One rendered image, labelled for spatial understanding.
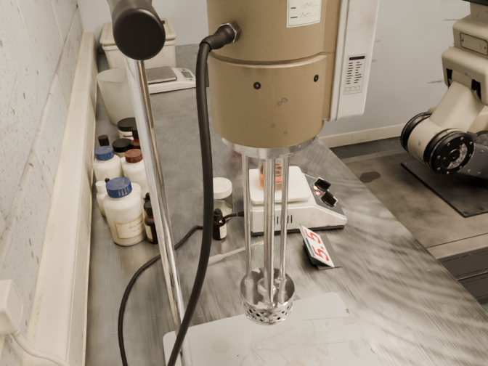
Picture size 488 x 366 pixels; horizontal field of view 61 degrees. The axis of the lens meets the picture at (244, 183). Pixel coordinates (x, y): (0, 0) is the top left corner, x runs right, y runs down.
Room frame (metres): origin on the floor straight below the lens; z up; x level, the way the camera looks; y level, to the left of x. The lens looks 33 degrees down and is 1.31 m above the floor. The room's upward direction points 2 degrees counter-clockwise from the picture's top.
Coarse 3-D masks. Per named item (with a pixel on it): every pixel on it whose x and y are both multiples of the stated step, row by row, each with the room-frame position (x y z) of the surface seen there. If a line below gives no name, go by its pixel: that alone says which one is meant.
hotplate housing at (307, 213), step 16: (304, 176) 0.76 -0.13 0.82; (256, 208) 0.65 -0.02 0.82; (288, 208) 0.65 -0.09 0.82; (304, 208) 0.65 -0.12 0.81; (320, 208) 0.66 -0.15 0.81; (256, 224) 0.64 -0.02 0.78; (288, 224) 0.65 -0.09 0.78; (304, 224) 0.65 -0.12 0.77; (320, 224) 0.65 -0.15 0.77; (336, 224) 0.66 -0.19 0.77
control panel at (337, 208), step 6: (306, 180) 0.75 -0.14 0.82; (312, 180) 0.76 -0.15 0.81; (312, 186) 0.73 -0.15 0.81; (312, 192) 0.70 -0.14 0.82; (324, 192) 0.73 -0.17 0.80; (330, 192) 0.74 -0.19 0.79; (318, 198) 0.69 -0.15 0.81; (336, 198) 0.73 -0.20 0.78; (318, 204) 0.66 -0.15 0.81; (324, 204) 0.67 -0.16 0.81; (336, 204) 0.70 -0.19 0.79; (330, 210) 0.66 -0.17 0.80; (336, 210) 0.67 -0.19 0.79; (342, 210) 0.69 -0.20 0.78
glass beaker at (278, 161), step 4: (260, 160) 0.69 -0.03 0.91; (276, 160) 0.67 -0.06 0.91; (280, 160) 0.68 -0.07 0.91; (260, 164) 0.69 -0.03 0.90; (276, 164) 0.67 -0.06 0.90; (280, 164) 0.68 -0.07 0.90; (260, 168) 0.69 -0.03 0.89; (276, 168) 0.67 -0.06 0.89; (280, 168) 0.68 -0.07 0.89; (260, 172) 0.69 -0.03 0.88; (276, 172) 0.67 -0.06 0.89; (280, 172) 0.68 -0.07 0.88; (260, 176) 0.69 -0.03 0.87; (276, 176) 0.67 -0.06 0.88; (280, 176) 0.68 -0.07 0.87; (260, 180) 0.69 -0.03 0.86; (276, 180) 0.67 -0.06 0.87; (280, 180) 0.68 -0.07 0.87; (260, 184) 0.69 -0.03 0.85; (276, 184) 0.67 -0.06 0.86; (280, 184) 0.68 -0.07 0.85; (276, 188) 0.67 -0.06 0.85; (280, 188) 0.68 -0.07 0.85; (276, 192) 0.67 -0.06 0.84
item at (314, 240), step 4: (304, 228) 0.63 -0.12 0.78; (308, 232) 0.62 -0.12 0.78; (312, 232) 0.63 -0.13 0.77; (308, 236) 0.60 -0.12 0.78; (312, 236) 0.61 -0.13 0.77; (316, 236) 0.63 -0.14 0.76; (312, 240) 0.60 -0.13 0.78; (316, 240) 0.61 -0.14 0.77; (312, 244) 0.58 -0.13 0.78; (316, 244) 0.59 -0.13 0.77; (320, 244) 0.60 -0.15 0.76; (312, 248) 0.57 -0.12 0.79; (316, 248) 0.57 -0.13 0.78; (320, 248) 0.58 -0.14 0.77; (324, 248) 0.59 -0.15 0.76; (316, 252) 0.56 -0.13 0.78; (320, 252) 0.57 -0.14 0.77; (324, 252) 0.58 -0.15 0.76; (320, 256) 0.55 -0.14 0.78; (324, 256) 0.56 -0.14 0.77; (324, 260) 0.55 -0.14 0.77; (328, 260) 0.56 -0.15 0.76
